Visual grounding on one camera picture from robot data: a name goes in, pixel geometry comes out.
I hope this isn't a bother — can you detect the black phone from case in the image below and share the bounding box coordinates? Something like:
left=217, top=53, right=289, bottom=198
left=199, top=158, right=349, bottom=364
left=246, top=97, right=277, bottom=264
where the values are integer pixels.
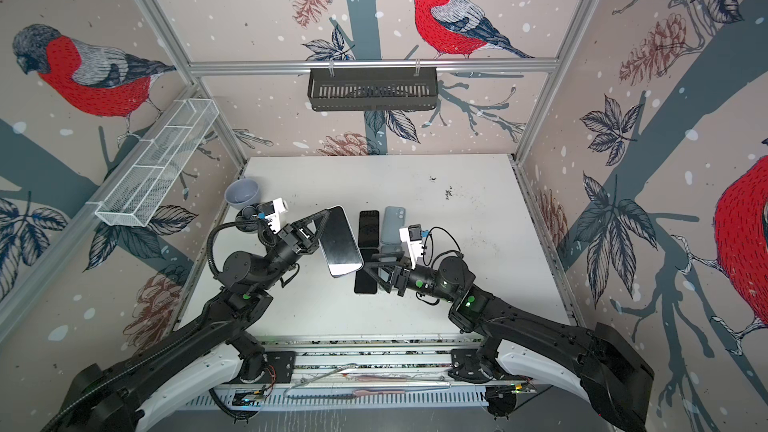
left=354, top=248, right=378, bottom=295

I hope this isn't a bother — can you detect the dark grey flower dish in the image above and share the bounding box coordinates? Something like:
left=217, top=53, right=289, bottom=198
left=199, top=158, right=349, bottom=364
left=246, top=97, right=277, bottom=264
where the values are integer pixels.
left=235, top=204, right=264, bottom=233

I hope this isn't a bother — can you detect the aluminium front rail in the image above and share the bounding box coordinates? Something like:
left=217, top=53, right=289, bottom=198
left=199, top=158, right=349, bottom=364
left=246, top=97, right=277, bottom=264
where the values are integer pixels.
left=134, top=335, right=625, bottom=412

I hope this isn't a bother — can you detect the lavender bowl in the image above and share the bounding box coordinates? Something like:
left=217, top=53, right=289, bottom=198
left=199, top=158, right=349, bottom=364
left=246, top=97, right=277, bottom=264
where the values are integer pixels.
left=224, top=178, right=261, bottom=210

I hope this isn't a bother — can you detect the light blue phone case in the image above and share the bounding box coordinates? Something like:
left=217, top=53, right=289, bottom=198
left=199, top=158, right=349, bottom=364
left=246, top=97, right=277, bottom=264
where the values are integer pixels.
left=379, top=244, right=405, bottom=263

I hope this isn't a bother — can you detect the black wire wall basket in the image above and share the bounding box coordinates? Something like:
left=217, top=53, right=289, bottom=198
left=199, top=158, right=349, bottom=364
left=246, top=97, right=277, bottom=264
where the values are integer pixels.
left=307, top=67, right=439, bottom=112

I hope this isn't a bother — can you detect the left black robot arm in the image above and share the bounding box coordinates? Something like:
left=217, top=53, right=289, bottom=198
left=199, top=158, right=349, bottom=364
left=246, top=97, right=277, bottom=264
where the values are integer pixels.
left=43, top=209, right=332, bottom=431

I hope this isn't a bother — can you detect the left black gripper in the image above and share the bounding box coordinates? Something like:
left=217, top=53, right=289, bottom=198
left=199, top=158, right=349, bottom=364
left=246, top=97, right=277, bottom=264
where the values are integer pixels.
left=256, top=211, right=327, bottom=293

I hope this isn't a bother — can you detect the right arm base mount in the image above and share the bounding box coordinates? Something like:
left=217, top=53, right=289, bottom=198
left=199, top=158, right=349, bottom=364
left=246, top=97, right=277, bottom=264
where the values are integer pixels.
left=447, top=348, right=529, bottom=384

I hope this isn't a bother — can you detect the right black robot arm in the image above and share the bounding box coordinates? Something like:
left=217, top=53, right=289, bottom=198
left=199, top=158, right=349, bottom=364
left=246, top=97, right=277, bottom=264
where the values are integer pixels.
left=363, top=256, right=654, bottom=431

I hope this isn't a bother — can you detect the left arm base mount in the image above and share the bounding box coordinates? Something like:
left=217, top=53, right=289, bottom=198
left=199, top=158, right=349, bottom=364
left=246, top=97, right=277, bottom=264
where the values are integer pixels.
left=226, top=351, right=297, bottom=385

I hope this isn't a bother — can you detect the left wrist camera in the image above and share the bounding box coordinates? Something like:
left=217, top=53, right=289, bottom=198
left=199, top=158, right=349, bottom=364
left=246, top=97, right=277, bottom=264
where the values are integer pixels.
left=256, top=198, right=288, bottom=233

